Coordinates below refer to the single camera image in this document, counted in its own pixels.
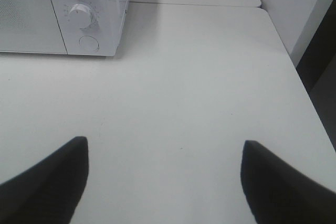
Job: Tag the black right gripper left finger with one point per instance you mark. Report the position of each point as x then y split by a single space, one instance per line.
50 191

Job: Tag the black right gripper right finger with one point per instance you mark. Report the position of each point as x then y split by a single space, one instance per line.
278 193

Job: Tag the round white door button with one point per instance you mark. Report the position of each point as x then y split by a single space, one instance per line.
89 43

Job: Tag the white microwave door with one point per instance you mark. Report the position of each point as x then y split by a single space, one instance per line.
30 26

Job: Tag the lower white timer knob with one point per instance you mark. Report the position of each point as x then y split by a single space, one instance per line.
80 16

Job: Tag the white microwave oven body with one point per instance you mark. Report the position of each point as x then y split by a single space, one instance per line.
107 26

